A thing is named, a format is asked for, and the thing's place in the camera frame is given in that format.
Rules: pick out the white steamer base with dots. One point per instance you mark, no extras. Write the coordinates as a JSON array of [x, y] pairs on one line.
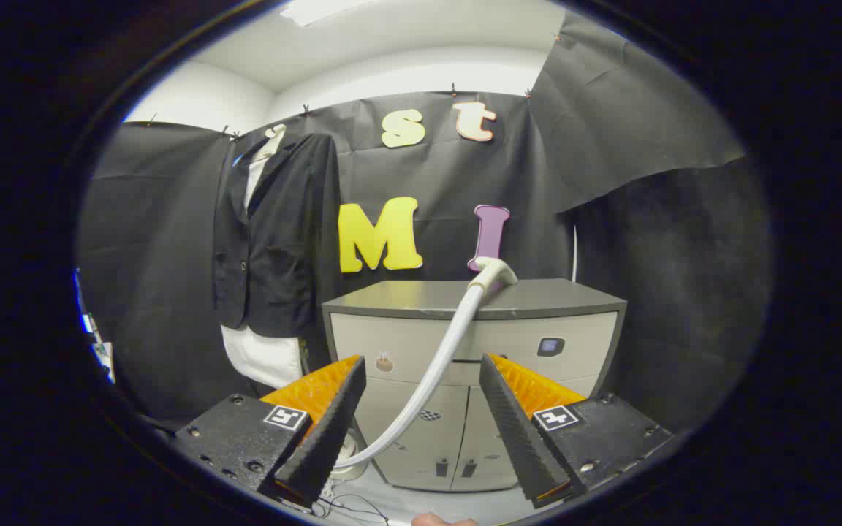
[[353, 472]]

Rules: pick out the white mannequin torso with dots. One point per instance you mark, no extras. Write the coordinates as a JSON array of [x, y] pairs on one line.
[[264, 358]]

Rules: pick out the black backdrop cloth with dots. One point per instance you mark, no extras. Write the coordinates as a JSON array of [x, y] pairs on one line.
[[465, 183]]

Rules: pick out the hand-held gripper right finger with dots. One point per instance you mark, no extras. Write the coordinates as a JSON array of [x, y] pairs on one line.
[[520, 438]]

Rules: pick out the pale mixed clutter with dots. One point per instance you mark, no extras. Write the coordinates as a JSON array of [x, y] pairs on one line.
[[96, 340]]

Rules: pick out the large ceiling light panel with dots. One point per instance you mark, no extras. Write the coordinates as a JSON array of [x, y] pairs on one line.
[[311, 10]]

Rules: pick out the black jacket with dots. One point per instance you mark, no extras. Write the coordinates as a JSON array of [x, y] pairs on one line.
[[282, 241]]

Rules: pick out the white garment steamer head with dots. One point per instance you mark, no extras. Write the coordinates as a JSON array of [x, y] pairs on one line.
[[492, 272]]

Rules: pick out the grey cabinet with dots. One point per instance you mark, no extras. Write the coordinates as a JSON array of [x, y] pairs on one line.
[[538, 299]]

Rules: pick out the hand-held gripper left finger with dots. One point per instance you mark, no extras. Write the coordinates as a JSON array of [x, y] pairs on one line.
[[326, 438]]

